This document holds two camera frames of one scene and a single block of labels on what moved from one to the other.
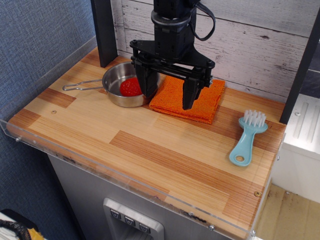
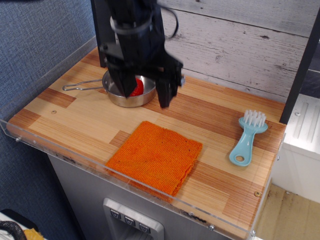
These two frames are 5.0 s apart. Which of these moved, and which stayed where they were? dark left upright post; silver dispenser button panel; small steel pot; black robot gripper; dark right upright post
Moved: black robot gripper
Stayed: small steel pot; dark right upright post; silver dispenser button panel; dark left upright post
